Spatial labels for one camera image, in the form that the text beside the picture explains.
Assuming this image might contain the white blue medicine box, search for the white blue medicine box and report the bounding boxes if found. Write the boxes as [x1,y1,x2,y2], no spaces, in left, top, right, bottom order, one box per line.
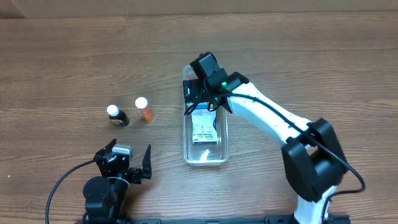
[191,104,218,144]

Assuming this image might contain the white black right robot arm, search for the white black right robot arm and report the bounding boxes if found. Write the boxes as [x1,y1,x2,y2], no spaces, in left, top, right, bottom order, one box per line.
[184,52,351,223]

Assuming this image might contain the clear plastic container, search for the clear plastic container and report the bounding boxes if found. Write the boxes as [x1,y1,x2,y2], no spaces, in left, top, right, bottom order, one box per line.
[182,102,229,166]

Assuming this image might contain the dark syrup bottle white cap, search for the dark syrup bottle white cap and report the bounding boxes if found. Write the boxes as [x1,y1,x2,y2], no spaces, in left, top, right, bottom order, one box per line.
[106,105,129,126]

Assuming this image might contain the orange tablet tube white cap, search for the orange tablet tube white cap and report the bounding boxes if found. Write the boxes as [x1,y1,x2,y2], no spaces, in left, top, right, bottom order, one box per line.
[134,96,154,122]

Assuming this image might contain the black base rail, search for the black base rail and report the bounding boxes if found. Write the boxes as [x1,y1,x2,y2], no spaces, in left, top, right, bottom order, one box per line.
[124,214,351,224]

